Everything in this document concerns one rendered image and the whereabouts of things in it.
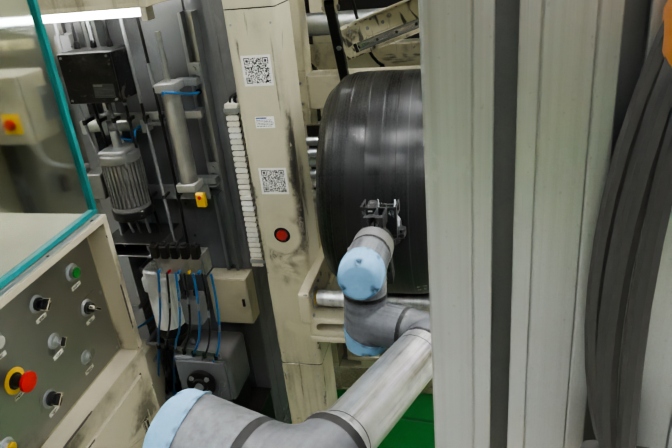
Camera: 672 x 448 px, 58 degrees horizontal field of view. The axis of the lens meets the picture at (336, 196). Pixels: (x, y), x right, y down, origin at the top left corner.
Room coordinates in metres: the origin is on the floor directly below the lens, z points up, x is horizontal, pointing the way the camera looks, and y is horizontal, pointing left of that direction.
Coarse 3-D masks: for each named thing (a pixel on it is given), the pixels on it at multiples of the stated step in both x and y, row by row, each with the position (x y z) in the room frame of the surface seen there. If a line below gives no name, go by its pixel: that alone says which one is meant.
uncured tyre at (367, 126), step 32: (352, 96) 1.37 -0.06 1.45; (384, 96) 1.34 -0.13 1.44; (416, 96) 1.32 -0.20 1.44; (320, 128) 1.35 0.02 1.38; (352, 128) 1.29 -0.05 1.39; (384, 128) 1.27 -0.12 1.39; (416, 128) 1.25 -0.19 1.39; (320, 160) 1.29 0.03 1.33; (352, 160) 1.24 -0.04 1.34; (384, 160) 1.22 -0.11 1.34; (416, 160) 1.20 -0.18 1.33; (320, 192) 1.25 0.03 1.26; (352, 192) 1.21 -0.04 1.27; (384, 192) 1.19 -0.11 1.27; (416, 192) 1.18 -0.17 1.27; (320, 224) 1.25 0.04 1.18; (352, 224) 1.20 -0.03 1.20; (416, 224) 1.16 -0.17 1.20; (416, 256) 1.17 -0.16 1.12
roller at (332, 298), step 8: (320, 296) 1.36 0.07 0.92; (328, 296) 1.35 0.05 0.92; (336, 296) 1.35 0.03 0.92; (392, 296) 1.32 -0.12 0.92; (400, 296) 1.31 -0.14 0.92; (408, 296) 1.31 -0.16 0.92; (416, 296) 1.30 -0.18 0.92; (424, 296) 1.30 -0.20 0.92; (320, 304) 1.35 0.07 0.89; (328, 304) 1.35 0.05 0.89; (336, 304) 1.34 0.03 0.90; (400, 304) 1.30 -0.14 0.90; (408, 304) 1.29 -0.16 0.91; (416, 304) 1.29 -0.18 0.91; (424, 304) 1.28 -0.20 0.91
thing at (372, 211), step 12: (372, 204) 1.06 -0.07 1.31; (384, 204) 1.07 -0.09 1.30; (396, 204) 1.04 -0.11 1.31; (360, 216) 1.04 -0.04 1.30; (372, 216) 0.99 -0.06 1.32; (384, 216) 1.00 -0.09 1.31; (396, 216) 1.03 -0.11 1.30; (384, 228) 0.97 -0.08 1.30; (396, 228) 1.02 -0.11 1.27; (396, 240) 1.03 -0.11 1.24
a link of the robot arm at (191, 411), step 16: (176, 400) 0.57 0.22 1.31; (192, 400) 0.56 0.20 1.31; (208, 400) 0.57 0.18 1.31; (224, 400) 0.57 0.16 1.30; (160, 416) 0.55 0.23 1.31; (176, 416) 0.54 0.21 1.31; (192, 416) 0.54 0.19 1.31; (208, 416) 0.53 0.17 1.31; (224, 416) 0.53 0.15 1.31; (240, 416) 0.53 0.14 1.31; (256, 416) 0.53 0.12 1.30; (160, 432) 0.53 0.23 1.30; (176, 432) 0.52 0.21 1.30; (192, 432) 0.52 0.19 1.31; (208, 432) 0.51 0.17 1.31; (224, 432) 0.51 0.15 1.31; (240, 432) 0.51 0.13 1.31
